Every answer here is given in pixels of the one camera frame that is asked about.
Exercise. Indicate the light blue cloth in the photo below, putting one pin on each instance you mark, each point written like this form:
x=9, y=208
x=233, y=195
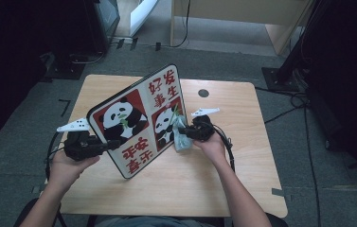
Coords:
x=181, y=143

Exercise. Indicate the dark monitor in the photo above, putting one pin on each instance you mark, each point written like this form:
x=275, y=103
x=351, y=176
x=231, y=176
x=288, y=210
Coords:
x=103, y=22

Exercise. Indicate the black angled floor tape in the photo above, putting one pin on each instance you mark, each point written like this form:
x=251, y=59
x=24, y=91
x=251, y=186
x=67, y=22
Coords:
x=67, y=105

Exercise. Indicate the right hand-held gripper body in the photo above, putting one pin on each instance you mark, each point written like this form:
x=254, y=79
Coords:
x=203, y=129

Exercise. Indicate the dark curtain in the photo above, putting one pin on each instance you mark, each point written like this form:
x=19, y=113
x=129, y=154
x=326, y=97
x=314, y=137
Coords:
x=15, y=56
x=349, y=78

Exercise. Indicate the person's left hand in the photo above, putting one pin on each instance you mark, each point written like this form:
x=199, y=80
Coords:
x=64, y=170

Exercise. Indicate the round black table hole cap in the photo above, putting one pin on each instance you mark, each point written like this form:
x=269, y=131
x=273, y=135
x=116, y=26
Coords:
x=203, y=93

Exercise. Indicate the person's right hand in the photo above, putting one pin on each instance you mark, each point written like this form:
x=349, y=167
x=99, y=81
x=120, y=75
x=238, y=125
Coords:
x=215, y=149

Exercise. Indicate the light wooden desk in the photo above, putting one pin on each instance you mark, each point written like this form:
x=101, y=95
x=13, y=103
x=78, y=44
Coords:
x=229, y=11

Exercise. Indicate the dark stand base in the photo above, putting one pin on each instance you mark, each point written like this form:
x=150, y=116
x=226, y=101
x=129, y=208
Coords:
x=64, y=67

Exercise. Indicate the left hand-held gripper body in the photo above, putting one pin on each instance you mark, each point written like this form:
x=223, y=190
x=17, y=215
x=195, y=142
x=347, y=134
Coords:
x=80, y=146

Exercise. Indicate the grey floor tape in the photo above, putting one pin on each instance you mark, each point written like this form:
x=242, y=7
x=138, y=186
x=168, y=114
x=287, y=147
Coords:
x=35, y=189
x=278, y=191

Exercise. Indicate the panda picture sign board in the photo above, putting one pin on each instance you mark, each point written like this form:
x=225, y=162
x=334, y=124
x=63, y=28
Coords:
x=135, y=151

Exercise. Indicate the white panel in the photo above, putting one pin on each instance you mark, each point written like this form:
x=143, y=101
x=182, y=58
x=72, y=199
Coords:
x=143, y=15

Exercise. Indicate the black metal stand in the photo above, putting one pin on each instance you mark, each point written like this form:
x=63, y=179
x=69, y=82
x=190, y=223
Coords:
x=288, y=74

